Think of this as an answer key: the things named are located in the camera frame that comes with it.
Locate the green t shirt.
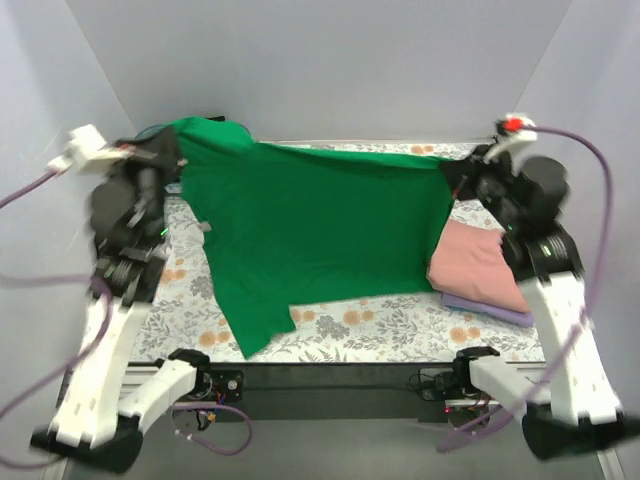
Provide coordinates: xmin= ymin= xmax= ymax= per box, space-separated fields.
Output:
xmin=172 ymin=117 xmax=453 ymax=357

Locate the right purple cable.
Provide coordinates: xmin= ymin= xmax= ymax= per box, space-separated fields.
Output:
xmin=437 ymin=124 xmax=616 ymax=454

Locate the folded lilac t shirt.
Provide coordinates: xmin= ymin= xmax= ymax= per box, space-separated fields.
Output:
xmin=440 ymin=293 xmax=534 ymax=328

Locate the aluminium frame rail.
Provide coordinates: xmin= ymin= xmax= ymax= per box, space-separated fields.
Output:
xmin=31 ymin=347 xmax=639 ymax=474

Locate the teal plastic bin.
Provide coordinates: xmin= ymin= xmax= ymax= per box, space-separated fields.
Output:
xmin=134 ymin=116 xmax=256 ymax=202

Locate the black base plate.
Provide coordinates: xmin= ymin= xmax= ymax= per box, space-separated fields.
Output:
xmin=169 ymin=362 xmax=506 ymax=436

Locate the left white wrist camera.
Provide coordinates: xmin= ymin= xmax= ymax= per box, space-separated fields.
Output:
xmin=47 ymin=124 xmax=128 ymax=175

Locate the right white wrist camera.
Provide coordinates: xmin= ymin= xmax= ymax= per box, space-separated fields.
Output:
xmin=483 ymin=113 xmax=538 ymax=163

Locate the floral table mat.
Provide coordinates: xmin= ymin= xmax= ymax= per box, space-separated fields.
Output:
xmin=127 ymin=141 xmax=551 ymax=364

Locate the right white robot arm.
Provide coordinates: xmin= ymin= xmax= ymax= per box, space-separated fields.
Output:
xmin=441 ymin=145 xmax=639 ymax=461

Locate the folded pink t shirt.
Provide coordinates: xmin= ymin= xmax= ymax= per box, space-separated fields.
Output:
xmin=426 ymin=219 xmax=530 ymax=313

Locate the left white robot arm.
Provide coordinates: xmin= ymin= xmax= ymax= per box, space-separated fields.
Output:
xmin=30 ymin=125 xmax=205 ymax=474

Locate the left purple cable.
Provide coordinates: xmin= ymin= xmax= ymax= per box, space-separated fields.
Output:
xmin=0 ymin=167 xmax=254 ymax=470

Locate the purple cable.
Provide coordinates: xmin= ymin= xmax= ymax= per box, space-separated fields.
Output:
xmin=437 ymin=124 xmax=616 ymax=454
xmin=0 ymin=167 xmax=254 ymax=470

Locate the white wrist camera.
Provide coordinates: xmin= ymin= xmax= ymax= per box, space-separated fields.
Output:
xmin=47 ymin=124 xmax=128 ymax=175
xmin=483 ymin=113 xmax=538 ymax=163

